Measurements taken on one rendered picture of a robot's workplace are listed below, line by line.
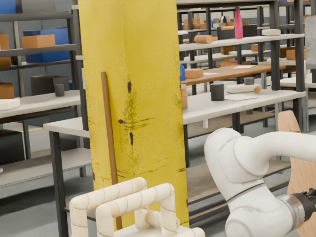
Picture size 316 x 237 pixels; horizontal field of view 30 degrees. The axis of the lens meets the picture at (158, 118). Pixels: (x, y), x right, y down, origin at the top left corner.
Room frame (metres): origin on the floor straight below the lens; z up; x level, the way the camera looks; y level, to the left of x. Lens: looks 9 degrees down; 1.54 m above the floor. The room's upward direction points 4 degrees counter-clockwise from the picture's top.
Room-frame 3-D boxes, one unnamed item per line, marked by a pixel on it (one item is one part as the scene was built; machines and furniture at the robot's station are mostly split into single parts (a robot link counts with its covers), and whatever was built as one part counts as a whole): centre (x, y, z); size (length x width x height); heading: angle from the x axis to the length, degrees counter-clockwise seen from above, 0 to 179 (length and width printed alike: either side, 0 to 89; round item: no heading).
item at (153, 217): (1.21, 0.01, 1.12); 0.11 x 0.03 x 0.03; 45
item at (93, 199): (1.18, 0.11, 1.20); 0.20 x 0.03 x 0.03; 134
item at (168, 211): (1.18, -0.01, 1.15); 0.03 x 0.03 x 0.09
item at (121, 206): (1.12, 0.05, 1.20); 0.20 x 0.03 x 0.03; 134
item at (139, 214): (1.24, 0.05, 1.15); 0.03 x 0.03 x 0.09
